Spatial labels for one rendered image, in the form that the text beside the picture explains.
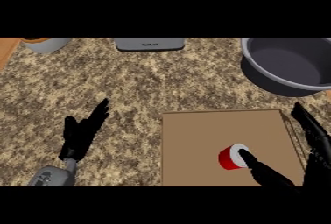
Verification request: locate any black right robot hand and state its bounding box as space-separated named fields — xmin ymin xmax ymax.
xmin=238 ymin=101 xmax=331 ymax=187

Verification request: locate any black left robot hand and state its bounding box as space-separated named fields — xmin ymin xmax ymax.
xmin=56 ymin=97 xmax=111 ymax=163

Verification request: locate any red can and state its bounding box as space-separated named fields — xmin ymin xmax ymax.
xmin=217 ymin=143 xmax=253 ymax=171

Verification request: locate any brown tray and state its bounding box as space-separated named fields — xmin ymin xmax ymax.
xmin=159 ymin=108 xmax=309 ymax=187

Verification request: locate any dark grey pot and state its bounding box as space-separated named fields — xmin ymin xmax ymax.
xmin=239 ymin=37 xmax=331 ymax=98

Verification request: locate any pale grey container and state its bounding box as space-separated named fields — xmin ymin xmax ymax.
xmin=22 ymin=37 xmax=72 ymax=55

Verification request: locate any orange wooden board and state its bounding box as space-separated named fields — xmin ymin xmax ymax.
xmin=0 ymin=37 xmax=22 ymax=72

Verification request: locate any grey toaster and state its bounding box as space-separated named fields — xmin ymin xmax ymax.
xmin=114 ymin=37 xmax=187 ymax=53

